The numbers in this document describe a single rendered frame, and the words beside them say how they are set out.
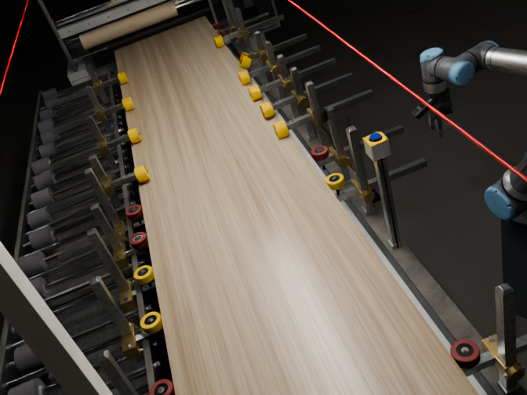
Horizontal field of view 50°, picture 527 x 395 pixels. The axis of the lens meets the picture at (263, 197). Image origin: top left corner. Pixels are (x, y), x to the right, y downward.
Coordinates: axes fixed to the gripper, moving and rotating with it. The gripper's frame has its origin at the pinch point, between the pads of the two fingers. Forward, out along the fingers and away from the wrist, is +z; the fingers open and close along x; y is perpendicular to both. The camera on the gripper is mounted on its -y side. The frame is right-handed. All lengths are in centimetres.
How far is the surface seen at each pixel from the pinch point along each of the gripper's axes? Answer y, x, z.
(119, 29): -136, 269, -12
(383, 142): -33, -35, -28
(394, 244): -36, -33, 22
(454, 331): -35, -80, 24
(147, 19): -112, 270, -12
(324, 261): -67, -47, 4
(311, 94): -40, 43, -15
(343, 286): -64, -62, 4
